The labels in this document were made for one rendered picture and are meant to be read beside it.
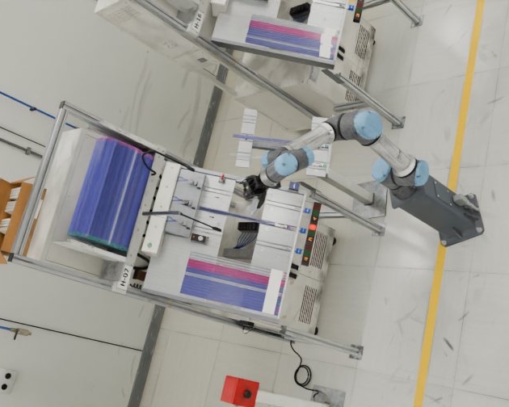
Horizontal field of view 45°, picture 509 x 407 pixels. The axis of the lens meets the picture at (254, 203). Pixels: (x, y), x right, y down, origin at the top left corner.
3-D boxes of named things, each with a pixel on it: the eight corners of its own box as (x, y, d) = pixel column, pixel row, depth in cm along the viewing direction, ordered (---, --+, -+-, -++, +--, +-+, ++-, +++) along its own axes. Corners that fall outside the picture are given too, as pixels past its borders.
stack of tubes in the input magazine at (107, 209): (154, 156, 316) (110, 134, 299) (127, 252, 303) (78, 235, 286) (140, 157, 325) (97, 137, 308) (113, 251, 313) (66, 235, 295)
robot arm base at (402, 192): (416, 165, 304) (405, 158, 298) (421, 192, 297) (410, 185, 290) (389, 178, 313) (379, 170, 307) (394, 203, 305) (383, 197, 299)
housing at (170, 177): (184, 172, 338) (181, 164, 324) (161, 258, 326) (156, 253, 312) (170, 169, 339) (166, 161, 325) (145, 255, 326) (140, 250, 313)
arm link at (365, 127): (407, 167, 295) (342, 106, 262) (435, 167, 284) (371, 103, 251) (401, 190, 292) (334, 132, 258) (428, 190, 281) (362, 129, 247)
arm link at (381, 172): (386, 166, 304) (371, 155, 295) (410, 165, 294) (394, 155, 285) (380, 189, 302) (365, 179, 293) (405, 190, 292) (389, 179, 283)
